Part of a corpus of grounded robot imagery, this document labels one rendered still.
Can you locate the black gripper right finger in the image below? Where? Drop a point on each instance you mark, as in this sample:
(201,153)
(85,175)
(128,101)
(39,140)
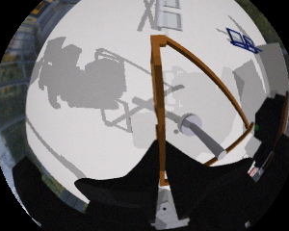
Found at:
(191,181)

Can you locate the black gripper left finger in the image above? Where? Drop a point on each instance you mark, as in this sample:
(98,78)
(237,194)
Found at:
(137,189)

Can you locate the dark blue glasses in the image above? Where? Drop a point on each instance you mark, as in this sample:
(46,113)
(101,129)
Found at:
(238,40)

